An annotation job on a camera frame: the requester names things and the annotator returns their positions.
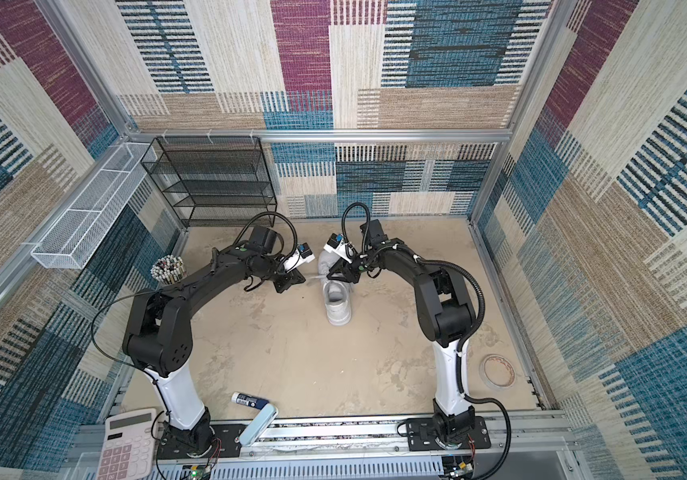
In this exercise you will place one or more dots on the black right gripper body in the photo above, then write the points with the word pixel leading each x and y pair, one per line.
pixel 353 270

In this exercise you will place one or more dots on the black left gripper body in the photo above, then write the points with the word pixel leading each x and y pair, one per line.
pixel 282 280

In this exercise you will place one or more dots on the white leather sneaker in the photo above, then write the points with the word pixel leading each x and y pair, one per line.
pixel 336 294

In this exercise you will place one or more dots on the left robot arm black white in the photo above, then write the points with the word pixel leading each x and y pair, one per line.
pixel 158 337

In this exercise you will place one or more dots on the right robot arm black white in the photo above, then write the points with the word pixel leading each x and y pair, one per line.
pixel 450 309

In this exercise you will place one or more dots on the cup of coloured pencils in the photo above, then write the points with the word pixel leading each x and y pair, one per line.
pixel 168 270

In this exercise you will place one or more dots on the blue white glue stick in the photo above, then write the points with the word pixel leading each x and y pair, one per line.
pixel 250 401

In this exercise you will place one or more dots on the clear tape roll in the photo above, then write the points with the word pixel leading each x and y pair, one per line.
pixel 497 372

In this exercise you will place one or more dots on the pink desk calculator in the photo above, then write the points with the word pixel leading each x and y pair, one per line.
pixel 126 451

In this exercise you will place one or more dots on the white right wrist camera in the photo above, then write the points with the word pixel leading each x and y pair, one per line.
pixel 339 246

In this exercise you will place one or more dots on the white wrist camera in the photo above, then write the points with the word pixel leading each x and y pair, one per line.
pixel 339 246
pixel 302 255

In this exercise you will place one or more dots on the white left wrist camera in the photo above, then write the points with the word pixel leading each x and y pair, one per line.
pixel 302 255

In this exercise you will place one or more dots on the black wire mesh shelf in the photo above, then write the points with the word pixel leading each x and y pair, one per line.
pixel 211 181

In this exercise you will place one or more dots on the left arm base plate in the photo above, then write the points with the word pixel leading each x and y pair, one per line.
pixel 218 440

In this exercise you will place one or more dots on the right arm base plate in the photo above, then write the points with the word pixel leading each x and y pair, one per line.
pixel 425 434

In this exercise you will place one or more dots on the white wire mesh basket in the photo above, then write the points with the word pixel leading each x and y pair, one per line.
pixel 79 231

